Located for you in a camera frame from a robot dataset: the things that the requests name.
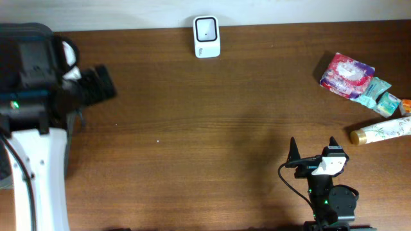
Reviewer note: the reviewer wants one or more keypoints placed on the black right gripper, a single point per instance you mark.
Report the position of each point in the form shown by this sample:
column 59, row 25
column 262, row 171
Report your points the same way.
column 306, row 166

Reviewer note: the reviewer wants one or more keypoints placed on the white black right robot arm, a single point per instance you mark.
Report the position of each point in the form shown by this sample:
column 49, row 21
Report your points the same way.
column 332, row 205

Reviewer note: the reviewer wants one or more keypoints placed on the teal wet wipes pack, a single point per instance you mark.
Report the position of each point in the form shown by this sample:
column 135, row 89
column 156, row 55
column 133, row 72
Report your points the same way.
column 375, row 88

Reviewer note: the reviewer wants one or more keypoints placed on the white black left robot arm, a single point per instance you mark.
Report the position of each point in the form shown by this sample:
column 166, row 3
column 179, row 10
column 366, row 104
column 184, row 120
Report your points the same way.
column 43, row 92

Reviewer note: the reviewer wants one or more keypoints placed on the white barcode scanner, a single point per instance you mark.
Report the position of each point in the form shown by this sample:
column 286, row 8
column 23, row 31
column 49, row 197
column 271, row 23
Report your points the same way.
column 206, row 36

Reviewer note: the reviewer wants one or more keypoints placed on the white Pantene tube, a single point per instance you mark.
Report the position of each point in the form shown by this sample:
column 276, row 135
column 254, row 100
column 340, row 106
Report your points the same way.
column 381, row 131

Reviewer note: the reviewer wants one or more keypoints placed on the orange tissue pack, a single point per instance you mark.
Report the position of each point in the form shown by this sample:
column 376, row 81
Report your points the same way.
column 405, row 107

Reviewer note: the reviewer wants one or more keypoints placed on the green tissue pack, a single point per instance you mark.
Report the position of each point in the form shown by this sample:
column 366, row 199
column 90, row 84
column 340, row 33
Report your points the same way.
column 387, row 105

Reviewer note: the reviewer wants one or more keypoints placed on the red purple pad package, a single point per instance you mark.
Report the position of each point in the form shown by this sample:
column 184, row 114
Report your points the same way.
column 347, row 77

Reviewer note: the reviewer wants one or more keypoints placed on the dark grey plastic basket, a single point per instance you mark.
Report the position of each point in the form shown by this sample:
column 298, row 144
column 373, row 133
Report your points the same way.
column 70, row 131

